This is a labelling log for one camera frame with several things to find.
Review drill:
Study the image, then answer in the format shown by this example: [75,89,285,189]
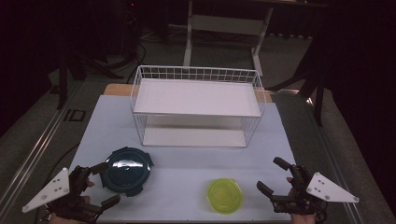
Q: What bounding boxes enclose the person's left hand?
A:
[81,179,95,203]

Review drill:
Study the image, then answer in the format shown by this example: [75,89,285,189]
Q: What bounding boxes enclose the black floor cable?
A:
[36,142,81,194]
[125,40,148,83]

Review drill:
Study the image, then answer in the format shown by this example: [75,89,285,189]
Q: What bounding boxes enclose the black stand legs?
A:
[266,69,326,127]

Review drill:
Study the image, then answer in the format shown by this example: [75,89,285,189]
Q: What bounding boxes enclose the metal floor rail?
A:
[306,96,363,224]
[0,81,86,216]

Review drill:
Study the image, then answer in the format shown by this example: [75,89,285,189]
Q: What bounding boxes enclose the white wire shelf rack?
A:
[130,64,267,148]

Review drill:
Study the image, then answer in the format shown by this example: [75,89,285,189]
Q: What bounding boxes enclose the black tripod legs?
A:
[69,50,125,81]

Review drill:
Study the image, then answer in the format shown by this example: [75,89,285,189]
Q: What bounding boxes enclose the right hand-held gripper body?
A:
[270,164,360,216]

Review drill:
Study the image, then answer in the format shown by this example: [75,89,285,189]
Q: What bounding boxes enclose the white metal desk frame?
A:
[182,0,328,77]

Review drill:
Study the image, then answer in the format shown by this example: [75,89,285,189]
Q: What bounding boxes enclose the green lidded plastic container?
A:
[206,177,245,216]

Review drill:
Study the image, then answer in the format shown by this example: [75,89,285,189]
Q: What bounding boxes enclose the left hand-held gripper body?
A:
[21,165,105,224]

